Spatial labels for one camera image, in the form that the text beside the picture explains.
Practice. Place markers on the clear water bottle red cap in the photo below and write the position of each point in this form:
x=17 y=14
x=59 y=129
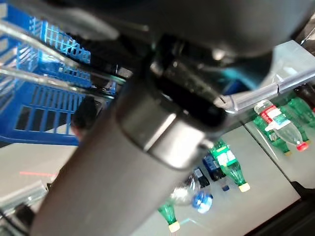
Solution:
x=283 y=127

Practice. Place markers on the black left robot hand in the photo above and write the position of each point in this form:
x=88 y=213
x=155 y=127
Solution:
x=110 y=159

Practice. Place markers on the small Pepsi cola bottle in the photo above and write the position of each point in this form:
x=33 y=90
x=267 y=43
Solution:
x=203 y=178
x=201 y=201
x=86 y=113
x=211 y=164

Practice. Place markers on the blue plastic shopping basket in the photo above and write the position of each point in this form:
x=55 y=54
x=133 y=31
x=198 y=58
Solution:
x=37 y=140

